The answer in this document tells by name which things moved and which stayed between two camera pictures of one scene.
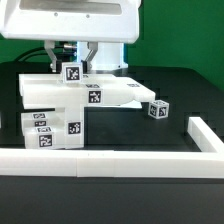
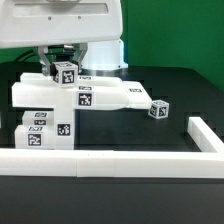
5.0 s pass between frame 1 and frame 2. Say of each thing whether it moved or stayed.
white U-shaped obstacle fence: stayed
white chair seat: moved
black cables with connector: stayed
